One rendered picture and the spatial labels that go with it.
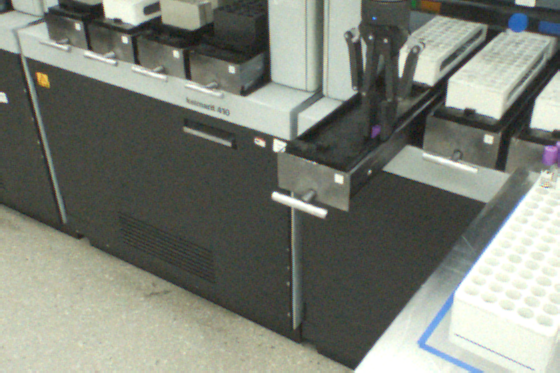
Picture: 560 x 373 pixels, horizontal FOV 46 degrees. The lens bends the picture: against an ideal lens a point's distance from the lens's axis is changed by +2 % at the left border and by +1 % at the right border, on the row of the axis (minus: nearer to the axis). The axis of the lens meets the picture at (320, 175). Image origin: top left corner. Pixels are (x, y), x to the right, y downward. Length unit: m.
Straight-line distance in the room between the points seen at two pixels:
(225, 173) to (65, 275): 0.79
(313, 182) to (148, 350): 0.96
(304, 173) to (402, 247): 0.38
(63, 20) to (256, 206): 0.65
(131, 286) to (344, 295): 0.78
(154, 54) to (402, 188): 0.64
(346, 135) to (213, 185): 0.56
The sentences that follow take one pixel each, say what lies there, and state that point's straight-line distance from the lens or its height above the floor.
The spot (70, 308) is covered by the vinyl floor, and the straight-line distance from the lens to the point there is 2.05.
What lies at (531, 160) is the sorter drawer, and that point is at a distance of 1.15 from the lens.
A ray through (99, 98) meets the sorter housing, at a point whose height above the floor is 0.61.
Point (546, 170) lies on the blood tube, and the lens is 0.87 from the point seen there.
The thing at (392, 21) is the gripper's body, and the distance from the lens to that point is 0.99.
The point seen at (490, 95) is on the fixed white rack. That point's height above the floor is 0.86.
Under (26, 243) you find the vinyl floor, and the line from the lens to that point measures 2.35.
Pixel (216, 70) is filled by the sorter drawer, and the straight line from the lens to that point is 1.43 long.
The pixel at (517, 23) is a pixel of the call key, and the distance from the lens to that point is 1.13.
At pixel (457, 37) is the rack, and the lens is 1.40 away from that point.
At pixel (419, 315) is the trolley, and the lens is 0.75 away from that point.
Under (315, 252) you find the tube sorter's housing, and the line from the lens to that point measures 1.50.
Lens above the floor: 1.34
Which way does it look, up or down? 32 degrees down
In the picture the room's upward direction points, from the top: 1 degrees clockwise
